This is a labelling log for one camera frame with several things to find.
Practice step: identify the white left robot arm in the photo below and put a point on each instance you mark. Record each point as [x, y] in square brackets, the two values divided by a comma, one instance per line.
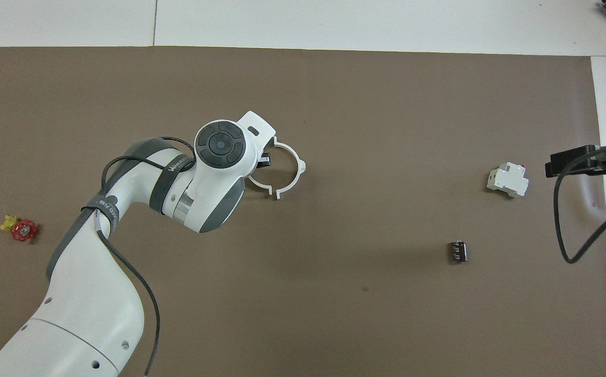
[88, 303]

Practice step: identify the white circuit breaker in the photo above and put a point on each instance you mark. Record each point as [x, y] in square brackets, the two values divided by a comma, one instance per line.
[507, 180]

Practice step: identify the brown table mat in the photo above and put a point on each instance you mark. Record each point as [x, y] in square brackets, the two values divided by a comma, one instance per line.
[334, 288]

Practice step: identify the small black connector block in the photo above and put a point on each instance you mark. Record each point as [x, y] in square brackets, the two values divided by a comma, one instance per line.
[459, 252]

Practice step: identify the red handwheel yellow valve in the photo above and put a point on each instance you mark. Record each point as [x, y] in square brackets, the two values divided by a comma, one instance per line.
[23, 230]

